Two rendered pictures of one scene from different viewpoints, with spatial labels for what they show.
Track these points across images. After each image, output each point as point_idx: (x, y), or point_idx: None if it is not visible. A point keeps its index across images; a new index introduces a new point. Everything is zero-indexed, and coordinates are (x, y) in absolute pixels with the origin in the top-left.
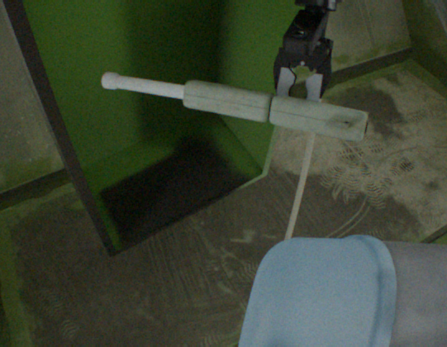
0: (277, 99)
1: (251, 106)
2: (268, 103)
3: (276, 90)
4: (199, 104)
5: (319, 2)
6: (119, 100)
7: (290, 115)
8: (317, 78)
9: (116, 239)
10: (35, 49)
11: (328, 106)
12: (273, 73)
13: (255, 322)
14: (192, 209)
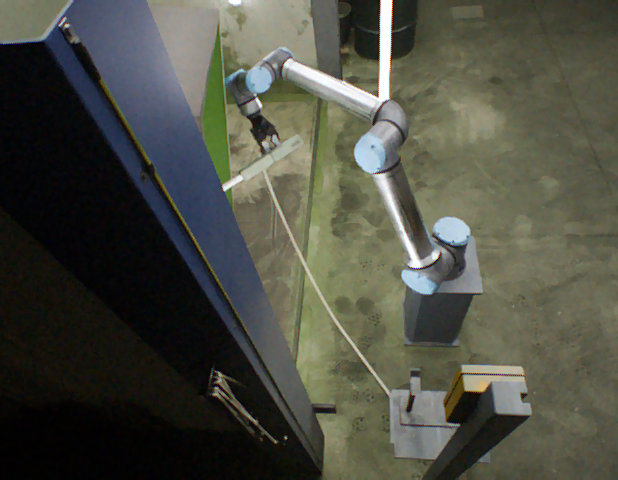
0: (273, 152)
1: (267, 161)
2: (271, 156)
3: (265, 151)
4: (251, 175)
5: (258, 112)
6: None
7: (280, 153)
8: (274, 136)
9: None
10: None
11: (288, 141)
12: (260, 146)
13: (367, 147)
14: None
